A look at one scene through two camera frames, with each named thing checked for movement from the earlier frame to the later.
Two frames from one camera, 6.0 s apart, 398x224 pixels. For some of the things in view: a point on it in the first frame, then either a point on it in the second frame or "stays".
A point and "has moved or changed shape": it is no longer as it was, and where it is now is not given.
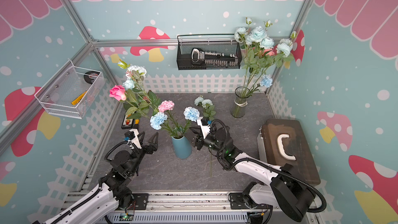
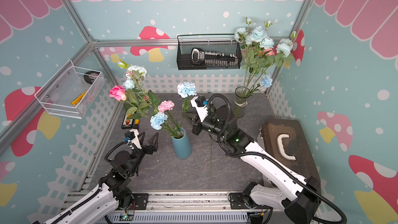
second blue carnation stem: (157, 120) stays
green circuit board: (126, 218) stays
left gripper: (154, 147) stays
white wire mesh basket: (71, 93) stays
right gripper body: (211, 142) → (210, 126)
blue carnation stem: (190, 113) has moved or changed shape
